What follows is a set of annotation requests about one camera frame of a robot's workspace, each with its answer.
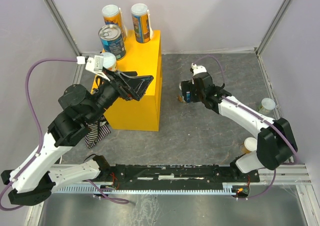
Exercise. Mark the silver top tin can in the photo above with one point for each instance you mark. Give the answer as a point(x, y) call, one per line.
point(184, 93)

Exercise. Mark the yellow shelf cabinet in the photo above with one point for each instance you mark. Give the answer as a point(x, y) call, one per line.
point(145, 59)

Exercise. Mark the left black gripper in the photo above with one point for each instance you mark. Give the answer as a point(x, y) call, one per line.
point(138, 84)

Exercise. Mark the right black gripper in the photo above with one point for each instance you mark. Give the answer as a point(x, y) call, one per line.
point(187, 86)

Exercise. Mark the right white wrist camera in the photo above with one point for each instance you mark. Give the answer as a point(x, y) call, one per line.
point(197, 69)

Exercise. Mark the light blue cable duct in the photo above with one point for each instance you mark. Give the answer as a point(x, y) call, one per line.
point(87, 188)

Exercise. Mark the green label can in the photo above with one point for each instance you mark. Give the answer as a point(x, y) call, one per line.
point(109, 61)

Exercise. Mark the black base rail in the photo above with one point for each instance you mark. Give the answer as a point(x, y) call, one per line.
point(123, 176)

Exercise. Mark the blue orange can with spoon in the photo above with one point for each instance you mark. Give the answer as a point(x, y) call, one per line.
point(141, 23)

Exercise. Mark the clear lid can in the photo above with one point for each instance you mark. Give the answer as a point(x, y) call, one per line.
point(266, 106)

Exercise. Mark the striped black white cloth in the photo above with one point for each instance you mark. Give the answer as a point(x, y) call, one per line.
point(98, 131)

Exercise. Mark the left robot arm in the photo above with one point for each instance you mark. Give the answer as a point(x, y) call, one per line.
point(34, 181)

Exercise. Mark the orange can white lid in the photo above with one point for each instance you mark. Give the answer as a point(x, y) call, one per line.
point(249, 145)

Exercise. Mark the teal blue pull-tab can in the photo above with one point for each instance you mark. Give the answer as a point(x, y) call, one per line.
point(112, 40)

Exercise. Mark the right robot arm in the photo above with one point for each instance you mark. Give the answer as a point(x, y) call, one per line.
point(275, 140)

